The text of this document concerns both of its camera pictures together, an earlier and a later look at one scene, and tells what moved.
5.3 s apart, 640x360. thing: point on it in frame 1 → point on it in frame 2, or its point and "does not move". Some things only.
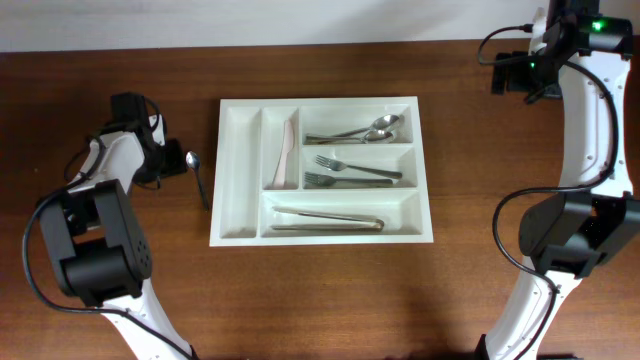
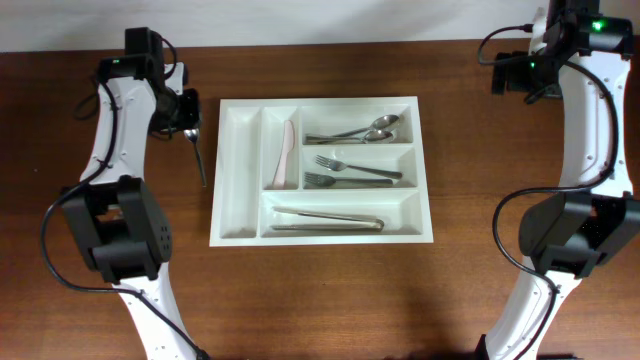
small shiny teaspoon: [193, 161] → [193, 136]
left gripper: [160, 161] → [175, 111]
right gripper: [501, 73] does not move
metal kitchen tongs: [377, 226] does not move
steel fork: [338, 166] does not move
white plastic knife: [287, 144] does not move
